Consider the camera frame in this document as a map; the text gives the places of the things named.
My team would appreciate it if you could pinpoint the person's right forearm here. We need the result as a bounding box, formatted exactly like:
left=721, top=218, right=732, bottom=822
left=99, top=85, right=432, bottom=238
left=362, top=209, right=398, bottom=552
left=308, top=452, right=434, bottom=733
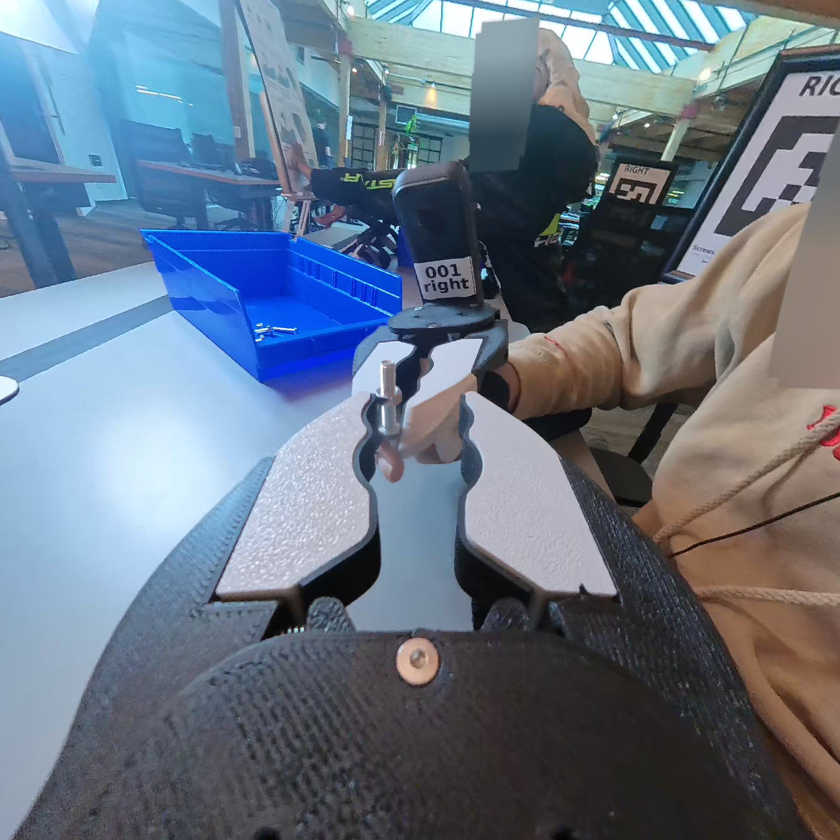
left=506, top=204, right=804, bottom=424

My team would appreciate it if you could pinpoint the black white marker sign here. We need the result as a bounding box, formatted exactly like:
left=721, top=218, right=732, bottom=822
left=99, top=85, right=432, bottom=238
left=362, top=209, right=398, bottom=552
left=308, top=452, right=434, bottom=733
left=598, top=158, right=679, bottom=211

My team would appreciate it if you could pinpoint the black framed sign board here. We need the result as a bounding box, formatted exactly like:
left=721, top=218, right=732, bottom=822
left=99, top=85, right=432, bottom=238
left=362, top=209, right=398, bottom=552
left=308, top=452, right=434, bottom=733
left=661, top=46, right=840, bottom=284

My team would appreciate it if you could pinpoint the person's torso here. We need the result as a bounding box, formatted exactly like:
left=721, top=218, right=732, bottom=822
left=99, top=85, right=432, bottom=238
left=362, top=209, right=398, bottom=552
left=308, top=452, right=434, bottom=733
left=641, top=381, right=840, bottom=830

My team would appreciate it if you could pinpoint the thin steel screw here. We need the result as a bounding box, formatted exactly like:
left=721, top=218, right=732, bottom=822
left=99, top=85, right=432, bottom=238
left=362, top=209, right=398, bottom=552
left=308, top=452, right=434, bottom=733
left=377, top=360, right=403, bottom=437

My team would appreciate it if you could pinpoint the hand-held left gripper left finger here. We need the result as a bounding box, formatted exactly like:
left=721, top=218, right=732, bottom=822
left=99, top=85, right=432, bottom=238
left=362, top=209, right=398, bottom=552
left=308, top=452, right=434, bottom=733
left=217, top=392, right=384, bottom=631

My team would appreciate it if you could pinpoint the thin black cable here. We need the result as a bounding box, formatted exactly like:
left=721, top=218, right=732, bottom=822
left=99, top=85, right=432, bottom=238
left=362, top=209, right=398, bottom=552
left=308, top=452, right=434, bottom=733
left=667, top=491, right=840, bottom=560

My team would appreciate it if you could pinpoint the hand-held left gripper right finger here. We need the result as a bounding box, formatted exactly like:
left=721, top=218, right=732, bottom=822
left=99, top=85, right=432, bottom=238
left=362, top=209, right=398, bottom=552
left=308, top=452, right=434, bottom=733
left=457, top=392, right=618, bottom=620

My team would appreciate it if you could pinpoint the blue plastic bin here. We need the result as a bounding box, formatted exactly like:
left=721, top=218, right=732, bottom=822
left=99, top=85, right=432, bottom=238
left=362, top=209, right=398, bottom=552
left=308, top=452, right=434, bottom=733
left=142, top=230, right=403, bottom=384

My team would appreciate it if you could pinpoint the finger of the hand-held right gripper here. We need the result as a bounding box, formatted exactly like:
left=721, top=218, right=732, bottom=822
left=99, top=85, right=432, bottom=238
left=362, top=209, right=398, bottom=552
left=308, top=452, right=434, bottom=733
left=401, top=339, right=484, bottom=463
left=350, top=339, right=424, bottom=401

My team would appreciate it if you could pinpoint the wooden poster stand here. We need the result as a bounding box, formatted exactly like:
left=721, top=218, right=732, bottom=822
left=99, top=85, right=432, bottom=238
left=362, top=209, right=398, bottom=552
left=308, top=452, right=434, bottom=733
left=237, top=0, right=319, bottom=232

